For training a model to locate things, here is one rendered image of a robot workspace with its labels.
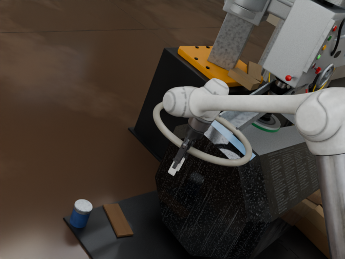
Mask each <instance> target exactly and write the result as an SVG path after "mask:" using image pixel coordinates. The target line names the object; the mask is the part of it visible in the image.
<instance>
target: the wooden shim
mask: <svg viewBox="0 0 345 259"><path fill-rule="evenodd" d="M103 208H104V210H105V212H106V214H107V216H108V218H109V220H110V222H111V224H112V227H113V229H114V231H115V233H116V235H117V237H122V236H130V235H133V231H132V229H131V227H130V225H129V224H128V222H127V220H126V218H125V216H124V214H123V212H122V210H121V208H120V206H119V204H118V203H113V204H106V205H103Z"/></svg>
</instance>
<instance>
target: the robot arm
mask: <svg viewBox="0 0 345 259"><path fill-rule="evenodd" d="M228 92H229V87H228V86H227V84H226V83H225V82H223V81H221V80H219V79H216V78H212V79H211V80H209V81H208V82H207V83H206V84H205V85H204V86H203V87H200V88H197V87H192V86H184V87H175V88H172V89H170V90H168V91H167V92H166V93H165V95H164V97H163V106H164V109H165V110H166V112H168V113H169V114H171V115H173V116H176V117H184V118H189V120H188V125H187V127H186V129H185V132H186V133H187V135H188V136H187V137H185V139H184V142H182V144H181V147H180V149H179V150H178V152H177V154H176V156H175V158H173V163H172V165H171V167H170V169H169V171H168V173H170V174H171V175H173V176H174V175H175V173H176V171H179V169H180V168H181V166H182V164H183V162H184V160H185V159H187V158H188V157H187V155H188V152H187V150H189V149H190V147H191V146H192V147H193V145H194V143H195V142H196V139H201V138H202V137H203V135H204V133H205V132H206V131H207V130H208V129H209V127H210V126H211V124H212V123H213V120H214V119H215V118H216V117H217V116H218V115H219V113H220V112H221V111H235V112H258V113H281V114H293V115H294V121H295V126H296V128H297V130H298V132H299V133H300V135H301V136H302V137H303V138H304V140H305V142H306V144H307V146H308V149H309V150H310V152H311V153H312V154H313V155H315V157H316V164H317V172H318V178H319V185H320V192H321V199H322V206H323V213H324V220H325V227H326V232H327V238H328V245H329V253H330V259H345V87H330V88H325V89H321V90H318V91H315V92H310V93H306V94H299V95H228Z"/></svg>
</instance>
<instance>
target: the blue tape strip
mask: <svg viewBox="0 0 345 259"><path fill-rule="evenodd" d="M212 126H213V127H214V128H215V129H216V130H218V131H219V132H220V133H221V134H222V135H223V136H224V137H225V138H226V139H227V140H228V141H229V142H231V143H232V144H233V145H234V146H235V147H236V148H237V149H238V150H239V151H240V152H241V153H242V154H243V155H245V148H244V145H243V144H242V143H241V142H240V141H239V140H238V139H237V138H236V137H235V136H234V135H233V134H232V133H230V132H229V131H228V130H227V129H226V128H225V127H224V126H223V125H221V124H220V123H219V122H217V121H214V122H213V123H212ZM255 156H256V155H255V154H254V153H252V157H251V159H250V160H252V159H253V158H254V157H255Z"/></svg>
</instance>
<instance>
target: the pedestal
mask: <svg viewBox="0 0 345 259"><path fill-rule="evenodd" d="M178 49H179V47H165V48H164V49H163V52H162V55H161V57H160V60H159V63H158V65H157V69H156V71H155V74H154V77H153V79H152V82H151V84H150V87H149V90H148V93H147V95H146V98H145V101H144V103H143V106H142V109H141V111H140V114H139V117H138V119H137V122H136V125H135V126H134V127H129V128H128V130H129V131H130V132H131V133H132V134H133V135H134V136H135V137H136V138H137V139H138V140H139V141H140V142H141V143H142V144H143V145H144V146H145V147H146V148H147V149H148V151H149V152H150V153H151V154H152V155H153V156H154V157H155V158H156V159H157V160H158V161H159V162H161V160H162V158H163V155H164V153H165V151H166V148H167V146H168V144H169V141H170V140H169V139H168V138H166V137H165V136H164V135H163V133H162V132H161V131H160V130H159V129H158V127H157V125H156V124H155V121H154V118H153V111H154V108H155V107H156V105H157V104H159V103H161V102H163V97H164V95H165V93H166V92H167V91H168V90H170V89H172V88H175V87H184V86H192V87H197V88H200V87H203V86H204V85H205V84H206V83H207V82H208V81H209V80H210V79H209V78H208V77H207V76H205V75H204V74H203V73H202V72H200V71H199V70H198V69H197V68H195V67H194V66H192V64H191V63H189V62H188V61H187V60H186V59H184V58H183V57H181V56H180V55H179V54H178ZM265 84H267V83H266V82H265V81H264V80H263V81H262V83H261V84H259V86H258V88H257V89H254V90H251V91H250V90H248V89H247V88H245V87H244V86H235V87H229V92H228V95H250V94H251V93H253V92H255V91H256V90H258V89H259V88H261V87H262V86H264V85H265ZM160 118H161V120H162V122H163V123H164V125H165V126H166V127H167V128H168V129H169V130H170V131H171V132H172V133H173V132H174V130H175V127H176V126H179V125H184V124H188V120H189V118H184V117H176V116H173V115H171V114H169V113H168V112H166V110H165V109H164V108H163V109H162V110H161V111H160Z"/></svg>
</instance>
